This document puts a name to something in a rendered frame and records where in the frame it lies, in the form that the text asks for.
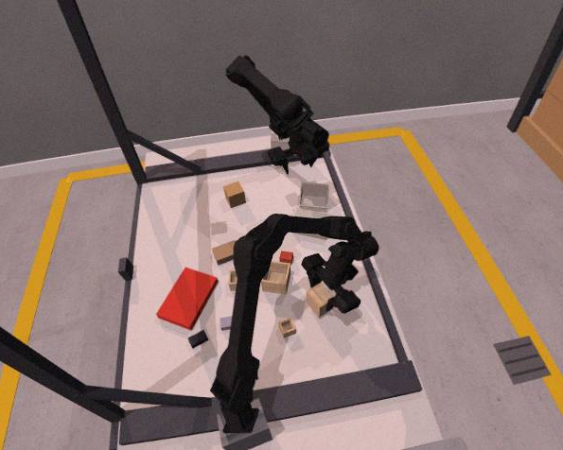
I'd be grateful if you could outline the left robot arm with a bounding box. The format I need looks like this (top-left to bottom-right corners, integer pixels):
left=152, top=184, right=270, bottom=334
left=226, top=56, right=329, bottom=165

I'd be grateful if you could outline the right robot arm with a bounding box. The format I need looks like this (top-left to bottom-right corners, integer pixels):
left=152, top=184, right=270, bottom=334
left=210, top=214, right=378, bottom=433

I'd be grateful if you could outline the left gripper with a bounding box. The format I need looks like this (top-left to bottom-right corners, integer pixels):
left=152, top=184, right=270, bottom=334
left=268, top=130, right=329, bottom=174

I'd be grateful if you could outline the red flat rectangular board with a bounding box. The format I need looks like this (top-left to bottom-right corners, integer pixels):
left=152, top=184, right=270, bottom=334
left=156, top=268, right=219, bottom=331

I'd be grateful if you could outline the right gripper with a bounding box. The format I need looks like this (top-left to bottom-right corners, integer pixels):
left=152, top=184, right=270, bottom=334
left=301, top=253, right=361, bottom=314

